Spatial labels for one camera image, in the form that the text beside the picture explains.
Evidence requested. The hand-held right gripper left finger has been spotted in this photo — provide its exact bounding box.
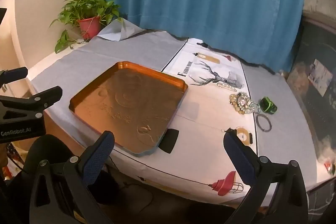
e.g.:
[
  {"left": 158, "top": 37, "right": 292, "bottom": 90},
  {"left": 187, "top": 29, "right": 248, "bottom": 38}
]
[{"left": 29, "top": 131, "right": 116, "bottom": 224}]

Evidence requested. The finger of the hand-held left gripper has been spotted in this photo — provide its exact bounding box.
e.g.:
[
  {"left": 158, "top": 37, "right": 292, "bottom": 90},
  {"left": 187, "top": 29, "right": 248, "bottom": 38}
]
[
  {"left": 0, "top": 67, "right": 28, "bottom": 85},
  {"left": 0, "top": 86, "right": 63, "bottom": 123}
]

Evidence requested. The blue curtain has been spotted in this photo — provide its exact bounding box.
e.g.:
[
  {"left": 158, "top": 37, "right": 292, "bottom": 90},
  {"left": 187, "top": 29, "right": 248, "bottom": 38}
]
[{"left": 98, "top": 0, "right": 313, "bottom": 75}]

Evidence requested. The green plant in red pot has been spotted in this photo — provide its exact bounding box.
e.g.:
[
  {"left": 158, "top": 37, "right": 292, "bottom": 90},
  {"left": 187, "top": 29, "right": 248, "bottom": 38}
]
[{"left": 49, "top": 0, "right": 124, "bottom": 54}]

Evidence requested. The pink green bead bracelet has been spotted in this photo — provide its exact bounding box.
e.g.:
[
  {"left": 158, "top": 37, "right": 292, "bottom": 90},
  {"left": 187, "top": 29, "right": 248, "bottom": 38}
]
[{"left": 236, "top": 92, "right": 254, "bottom": 110}]

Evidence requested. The black green wristwatch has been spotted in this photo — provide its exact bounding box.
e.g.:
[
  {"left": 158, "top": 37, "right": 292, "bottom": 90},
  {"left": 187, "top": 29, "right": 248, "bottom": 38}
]
[{"left": 259, "top": 97, "right": 278, "bottom": 115}]

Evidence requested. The orange metal tray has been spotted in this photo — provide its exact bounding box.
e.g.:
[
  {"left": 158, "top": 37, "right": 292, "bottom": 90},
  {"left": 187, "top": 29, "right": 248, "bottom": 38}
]
[{"left": 69, "top": 61, "right": 189, "bottom": 158}]

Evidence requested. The white picture card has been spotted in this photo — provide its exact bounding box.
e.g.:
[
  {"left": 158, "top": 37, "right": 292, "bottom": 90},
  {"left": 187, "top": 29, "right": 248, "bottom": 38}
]
[{"left": 309, "top": 59, "right": 332, "bottom": 96}]

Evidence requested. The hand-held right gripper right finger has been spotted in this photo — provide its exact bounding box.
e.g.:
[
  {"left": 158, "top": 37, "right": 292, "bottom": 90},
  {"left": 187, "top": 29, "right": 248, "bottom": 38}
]
[{"left": 223, "top": 132, "right": 309, "bottom": 224}]

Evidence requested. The red white patterned cloth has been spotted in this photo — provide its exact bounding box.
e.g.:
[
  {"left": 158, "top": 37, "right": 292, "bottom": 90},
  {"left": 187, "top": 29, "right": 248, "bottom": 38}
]
[{"left": 0, "top": 143, "right": 27, "bottom": 180}]

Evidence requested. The clear crystal bead bracelet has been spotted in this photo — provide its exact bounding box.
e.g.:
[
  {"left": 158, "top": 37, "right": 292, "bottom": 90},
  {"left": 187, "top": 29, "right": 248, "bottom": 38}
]
[{"left": 217, "top": 82, "right": 242, "bottom": 90}]

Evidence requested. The dark printed cloth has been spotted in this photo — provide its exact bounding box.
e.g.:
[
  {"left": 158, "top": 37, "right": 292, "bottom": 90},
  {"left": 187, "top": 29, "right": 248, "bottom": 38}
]
[{"left": 286, "top": 13, "right": 336, "bottom": 161}]

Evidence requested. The large beige bead bracelet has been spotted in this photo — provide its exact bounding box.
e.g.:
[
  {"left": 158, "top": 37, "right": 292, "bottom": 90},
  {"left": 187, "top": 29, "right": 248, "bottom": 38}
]
[{"left": 229, "top": 93, "right": 250, "bottom": 115}]

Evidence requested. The grey white printed tablecloth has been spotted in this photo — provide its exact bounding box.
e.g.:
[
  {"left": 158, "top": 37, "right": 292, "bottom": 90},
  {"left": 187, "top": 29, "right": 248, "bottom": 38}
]
[{"left": 28, "top": 20, "right": 326, "bottom": 205}]

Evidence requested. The floral patterned cloth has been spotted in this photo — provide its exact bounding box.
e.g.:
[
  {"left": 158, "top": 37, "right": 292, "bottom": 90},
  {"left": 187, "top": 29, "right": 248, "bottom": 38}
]
[{"left": 316, "top": 132, "right": 336, "bottom": 174}]

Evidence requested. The thin metal bangle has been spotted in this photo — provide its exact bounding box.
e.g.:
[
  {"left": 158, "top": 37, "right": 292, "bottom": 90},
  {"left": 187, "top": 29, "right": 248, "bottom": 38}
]
[{"left": 256, "top": 114, "right": 272, "bottom": 132}]

